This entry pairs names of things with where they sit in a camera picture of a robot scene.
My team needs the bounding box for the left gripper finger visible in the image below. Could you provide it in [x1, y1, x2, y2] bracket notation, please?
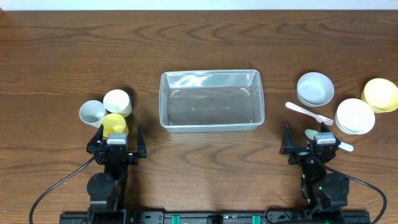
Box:
[137, 125, 146, 151]
[88, 124, 104, 147]

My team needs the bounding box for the pink plastic fork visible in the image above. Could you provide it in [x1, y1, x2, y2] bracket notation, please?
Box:
[285, 101, 334, 126]

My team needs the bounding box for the light green plastic spoon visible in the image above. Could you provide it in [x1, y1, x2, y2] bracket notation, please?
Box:
[305, 129, 354, 152]

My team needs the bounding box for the yellow plastic cup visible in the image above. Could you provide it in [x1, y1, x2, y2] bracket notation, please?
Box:
[100, 113, 129, 137]

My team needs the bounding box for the grey plastic cup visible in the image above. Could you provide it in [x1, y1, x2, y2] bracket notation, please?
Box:
[79, 100, 108, 128]

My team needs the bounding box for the white plastic bowl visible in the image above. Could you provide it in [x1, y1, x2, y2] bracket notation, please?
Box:
[335, 98, 376, 135]

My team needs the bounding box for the cream white plastic cup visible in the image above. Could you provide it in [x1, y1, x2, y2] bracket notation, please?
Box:
[103, 90, 132, 117]

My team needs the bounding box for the grey plastic bowl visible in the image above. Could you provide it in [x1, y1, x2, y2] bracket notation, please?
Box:
[297, 72, 335, 107]

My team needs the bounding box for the yellow plastic bowl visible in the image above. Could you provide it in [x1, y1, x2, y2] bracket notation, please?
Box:
[361, 78, 397, 113]

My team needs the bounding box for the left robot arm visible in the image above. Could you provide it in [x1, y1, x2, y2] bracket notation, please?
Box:
[82, 125, 147, 224]

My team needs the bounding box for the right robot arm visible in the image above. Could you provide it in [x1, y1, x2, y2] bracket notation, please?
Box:
[279, 123, 349, 222]

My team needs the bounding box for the clear plastic storage box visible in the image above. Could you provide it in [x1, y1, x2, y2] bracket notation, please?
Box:
[159, 69, 265, 133]

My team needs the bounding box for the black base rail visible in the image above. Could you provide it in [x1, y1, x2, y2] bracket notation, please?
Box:
[59, 210, 371, 224]

